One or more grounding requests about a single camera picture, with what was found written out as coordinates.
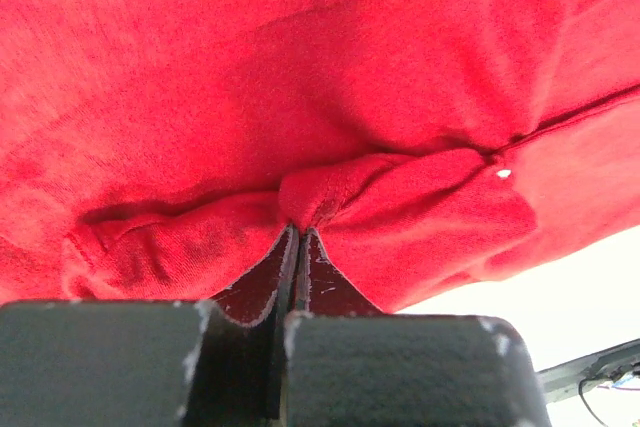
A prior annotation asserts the black base crossbar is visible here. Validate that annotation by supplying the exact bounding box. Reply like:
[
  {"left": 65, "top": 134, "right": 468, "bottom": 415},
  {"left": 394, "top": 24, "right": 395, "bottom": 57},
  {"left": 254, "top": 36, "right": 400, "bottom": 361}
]
[{"left": 537, "top": 339, "right": 639, "bottom": 403}]

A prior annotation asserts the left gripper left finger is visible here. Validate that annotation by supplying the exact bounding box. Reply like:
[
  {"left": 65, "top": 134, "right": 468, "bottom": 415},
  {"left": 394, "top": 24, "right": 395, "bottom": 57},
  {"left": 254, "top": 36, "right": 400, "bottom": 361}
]
[{"left": 1, "top": 226, "right": 299, "bottom": 426}]

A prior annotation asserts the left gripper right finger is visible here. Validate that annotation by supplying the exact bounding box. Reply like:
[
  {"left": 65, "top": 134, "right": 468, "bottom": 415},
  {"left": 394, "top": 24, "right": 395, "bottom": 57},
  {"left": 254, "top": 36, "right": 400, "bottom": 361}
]
[{"left": 283, "top": 231, "right": 549, "bottom": 426}]

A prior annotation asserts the red t shirt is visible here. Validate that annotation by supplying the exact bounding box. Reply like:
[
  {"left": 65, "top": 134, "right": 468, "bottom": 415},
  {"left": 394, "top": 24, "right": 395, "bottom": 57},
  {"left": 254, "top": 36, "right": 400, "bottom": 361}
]
[{"left": 1, "top": 0, "right": 639, "bottom": 312}]

